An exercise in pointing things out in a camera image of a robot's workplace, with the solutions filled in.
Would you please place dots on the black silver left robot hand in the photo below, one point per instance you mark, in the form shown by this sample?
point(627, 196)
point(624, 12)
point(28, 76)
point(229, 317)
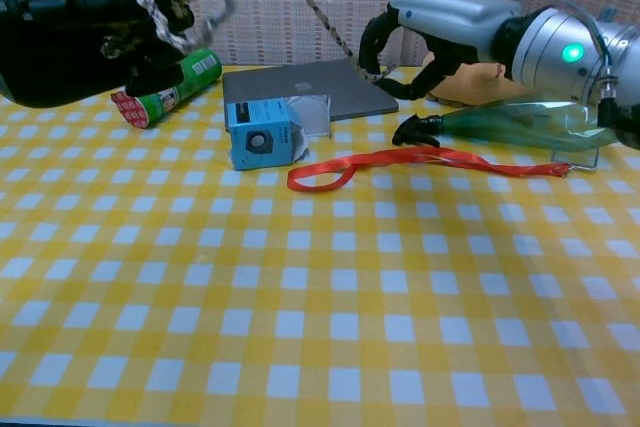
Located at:
point(60, 57)

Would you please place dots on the green chips can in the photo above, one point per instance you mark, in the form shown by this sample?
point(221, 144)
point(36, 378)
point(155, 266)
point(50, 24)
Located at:
point(195, 77)

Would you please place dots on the silver laptop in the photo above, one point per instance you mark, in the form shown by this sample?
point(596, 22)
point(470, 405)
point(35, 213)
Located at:
point(320, 84)

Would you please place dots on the yellow checkered tablecloth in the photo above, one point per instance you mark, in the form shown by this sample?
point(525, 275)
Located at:
point(320, 287)

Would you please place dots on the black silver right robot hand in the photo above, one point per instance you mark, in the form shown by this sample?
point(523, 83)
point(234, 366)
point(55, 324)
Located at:
point(450, 22)

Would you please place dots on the clear badge holder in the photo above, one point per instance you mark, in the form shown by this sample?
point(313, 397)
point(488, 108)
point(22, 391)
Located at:
point(575, 159)

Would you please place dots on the clear plastic case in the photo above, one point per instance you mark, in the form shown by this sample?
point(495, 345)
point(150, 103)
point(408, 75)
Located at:
point(315, 114)

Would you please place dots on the orange plush toy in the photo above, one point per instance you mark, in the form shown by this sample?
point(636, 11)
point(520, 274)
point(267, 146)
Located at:
point(470, 82)

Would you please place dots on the green spray bottle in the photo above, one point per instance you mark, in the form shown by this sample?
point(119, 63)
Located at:
point(500, 124)

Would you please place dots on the blue speaker box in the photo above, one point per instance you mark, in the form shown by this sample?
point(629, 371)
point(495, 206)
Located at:
point(260, 139)

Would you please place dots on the bamboo folding screen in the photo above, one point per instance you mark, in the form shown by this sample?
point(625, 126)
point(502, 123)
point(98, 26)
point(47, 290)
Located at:
point(340, 2)

